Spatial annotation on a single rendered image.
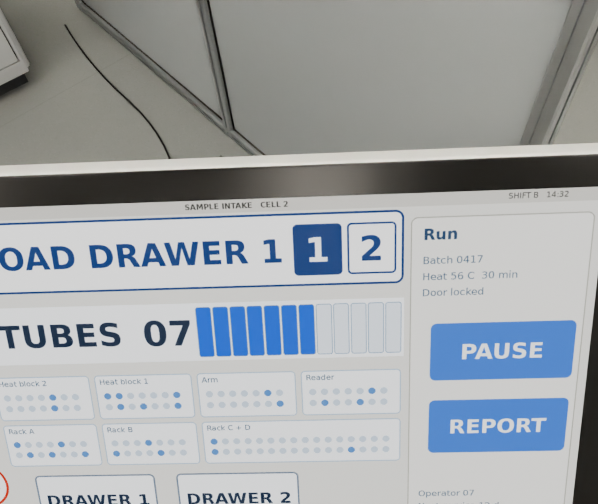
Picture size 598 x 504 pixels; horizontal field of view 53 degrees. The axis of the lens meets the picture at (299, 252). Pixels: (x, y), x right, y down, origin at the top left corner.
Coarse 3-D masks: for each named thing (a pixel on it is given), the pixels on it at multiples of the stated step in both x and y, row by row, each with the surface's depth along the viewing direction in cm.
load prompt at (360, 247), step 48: (0, 240) 40; (48, 240) 40; (96, 240) 40; (144, 240) 40; (192, 240) 40; (240, 240) 40; (288, 240) 40; (336, 240) 40; (384, 240) 40; (0, 288) 42; (48, 288) 41; (96, 288) 41; (144, 288) 41; (192, 288) 41
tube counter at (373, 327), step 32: (160, 320) 42; (192, 320) 42; (224, 320) 42; (256, 320) 42; (288, 320) 42; (320, 320) 42; (352, 320) 41; (384, 320) 41; (160, 352) 43; (192, 352) 43; (224, 352) 42; (256, 352) 42; (288, 352) 42; (320, 352) 42; (352, 352) 42; (384, 352) 42
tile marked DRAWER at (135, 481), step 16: (48, 480) 46; (64, 480) 46; (80, 480) 46; (96, 480) 46; (112, 480) 46; (128, 480) 46; (144, 480) 46; (48, 496) 47; (64, 496) 47; (80, 496) 47; (96, 496) 46; (112, 496) 46; (128, 496) 46; (144, 496) 46
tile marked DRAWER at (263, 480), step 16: (176, 480) 46; (192, 480) 46; (208, 480) 46; (224, 480) 46; (240, 480) 46; (256, 480) 46; (272, 480) 46; (288, 480) 46; (192, 496) 46; (208, 496) 46; (224, 496) 46; (240, 496) 46; (256, 496) 46; (272, 496) 46; (288, 496) 46
